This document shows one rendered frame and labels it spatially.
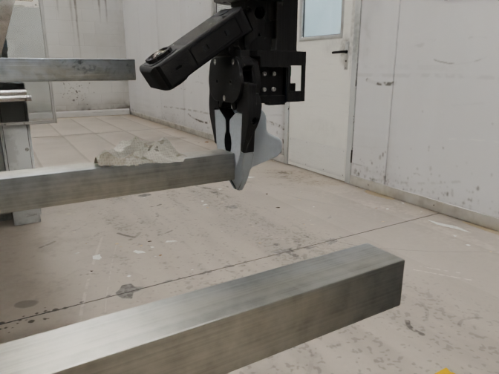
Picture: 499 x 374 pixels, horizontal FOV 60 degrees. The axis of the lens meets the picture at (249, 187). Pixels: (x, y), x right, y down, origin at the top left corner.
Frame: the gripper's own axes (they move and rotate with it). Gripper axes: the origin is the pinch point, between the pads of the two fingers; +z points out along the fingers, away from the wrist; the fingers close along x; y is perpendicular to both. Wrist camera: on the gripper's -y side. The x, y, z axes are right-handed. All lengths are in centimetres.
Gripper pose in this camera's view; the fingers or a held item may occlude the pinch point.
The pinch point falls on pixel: (232, 179)
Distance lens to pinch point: 48.9
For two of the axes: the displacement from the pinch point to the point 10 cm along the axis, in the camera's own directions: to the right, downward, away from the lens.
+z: 0.0, 9.6, 2.7
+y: 8.6, -1.4, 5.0
